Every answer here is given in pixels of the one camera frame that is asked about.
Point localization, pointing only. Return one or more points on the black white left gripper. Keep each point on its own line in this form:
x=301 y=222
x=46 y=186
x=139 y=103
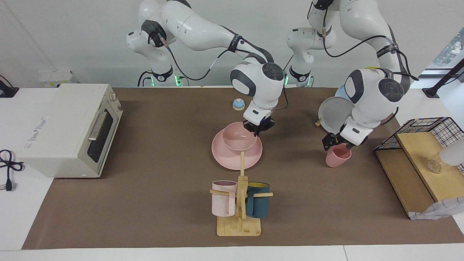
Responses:
x=357 y=130

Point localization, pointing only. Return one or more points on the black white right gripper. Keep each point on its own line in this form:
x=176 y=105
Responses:
x=259 y=113

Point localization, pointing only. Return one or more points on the pink cup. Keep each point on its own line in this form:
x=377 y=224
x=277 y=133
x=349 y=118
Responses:
x=337 y=157

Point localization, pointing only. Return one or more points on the pink bowl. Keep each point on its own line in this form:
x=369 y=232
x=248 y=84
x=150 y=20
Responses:
x=237 y=139

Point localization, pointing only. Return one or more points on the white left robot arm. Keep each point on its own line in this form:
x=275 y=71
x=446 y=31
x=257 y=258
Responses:
x=362 y=21

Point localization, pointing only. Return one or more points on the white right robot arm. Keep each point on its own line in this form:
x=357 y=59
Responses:
x=195 y=25

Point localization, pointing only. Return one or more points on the wooden plate rack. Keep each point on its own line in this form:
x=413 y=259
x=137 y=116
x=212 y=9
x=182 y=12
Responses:
x=318 y=122

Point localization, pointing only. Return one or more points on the grey plate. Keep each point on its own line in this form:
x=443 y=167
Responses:
x=333 y=114

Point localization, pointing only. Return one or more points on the blue bell with wooden knob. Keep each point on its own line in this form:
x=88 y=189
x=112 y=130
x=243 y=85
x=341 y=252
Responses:
x=238 y=105

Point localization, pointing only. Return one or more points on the pink speckled plate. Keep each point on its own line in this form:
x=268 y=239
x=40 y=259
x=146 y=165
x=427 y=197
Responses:
x=228 y=157

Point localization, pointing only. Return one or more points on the light blue plate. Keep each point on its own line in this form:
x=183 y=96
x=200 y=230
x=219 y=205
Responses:
x=341 y=93

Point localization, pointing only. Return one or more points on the dark teal mug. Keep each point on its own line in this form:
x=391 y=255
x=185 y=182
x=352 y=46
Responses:
x=258 y=203

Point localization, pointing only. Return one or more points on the wooden shelf with marble side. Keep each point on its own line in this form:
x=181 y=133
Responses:
x=409 y=181

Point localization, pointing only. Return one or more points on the pink mug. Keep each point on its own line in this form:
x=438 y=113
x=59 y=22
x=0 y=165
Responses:
x=222 y=203

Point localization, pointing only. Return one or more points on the clear glass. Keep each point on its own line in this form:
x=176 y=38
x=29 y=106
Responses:
x=434 y=165

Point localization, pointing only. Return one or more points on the brown table mat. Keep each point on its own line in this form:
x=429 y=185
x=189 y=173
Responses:
x=163 y=163

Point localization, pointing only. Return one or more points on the wooden mug tree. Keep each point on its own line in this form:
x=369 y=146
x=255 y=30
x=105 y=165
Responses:
x=238 y=226

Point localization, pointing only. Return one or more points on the black stand with pole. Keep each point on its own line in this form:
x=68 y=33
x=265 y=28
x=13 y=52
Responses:
x=444 y=79

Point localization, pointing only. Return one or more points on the beige toaster oven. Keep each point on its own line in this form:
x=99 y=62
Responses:
x=54 y=130

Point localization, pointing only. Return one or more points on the white socket box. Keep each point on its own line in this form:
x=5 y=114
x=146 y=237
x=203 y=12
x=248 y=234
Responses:
x=54 y=78

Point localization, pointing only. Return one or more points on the black clamp base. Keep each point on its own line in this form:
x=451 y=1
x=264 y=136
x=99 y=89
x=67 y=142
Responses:
x=7 y=90

